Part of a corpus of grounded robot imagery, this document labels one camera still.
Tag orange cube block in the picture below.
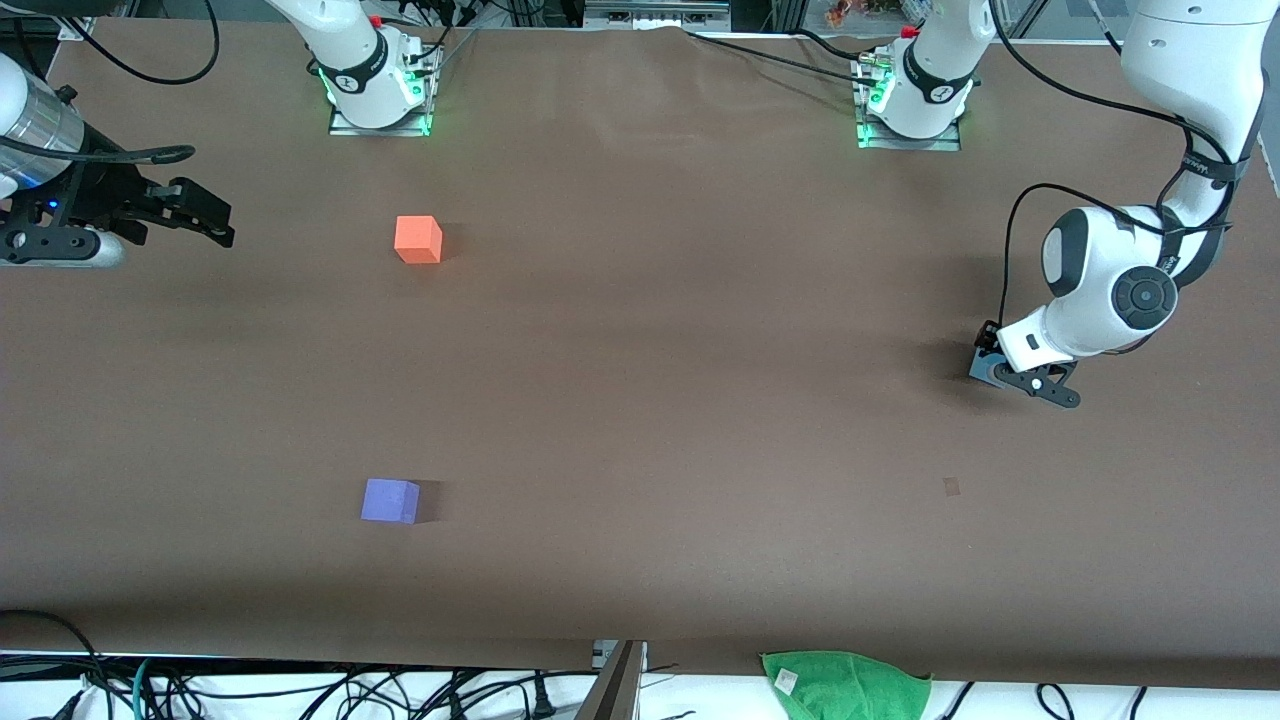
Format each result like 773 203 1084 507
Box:
394 215 444 265

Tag purple cube block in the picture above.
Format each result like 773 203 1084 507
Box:
360 477 422 525

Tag brown table cover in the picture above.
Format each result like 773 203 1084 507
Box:
0 18 1280 691

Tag green cloth with label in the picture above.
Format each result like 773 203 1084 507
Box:
760 650 933 720

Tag orange toy clutter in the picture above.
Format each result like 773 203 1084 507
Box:
825 0 903 27

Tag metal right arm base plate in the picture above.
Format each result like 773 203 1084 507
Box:
328 45 433 138

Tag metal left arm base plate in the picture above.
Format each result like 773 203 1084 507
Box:
855 55 963 153

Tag thick black base cable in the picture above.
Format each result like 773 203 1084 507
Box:
793 27 873 61

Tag long black base cable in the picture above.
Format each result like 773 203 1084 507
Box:
685 30 883 89

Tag black thick cable loop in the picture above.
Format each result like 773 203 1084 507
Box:
0 609 106 720

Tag grey metal frame rail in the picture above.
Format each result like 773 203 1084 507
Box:
583 0 732 31

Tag aluminium post with bracket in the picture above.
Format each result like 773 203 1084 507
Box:
575 640 649 720

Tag black cable with plug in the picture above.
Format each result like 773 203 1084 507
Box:
440 668 557 719

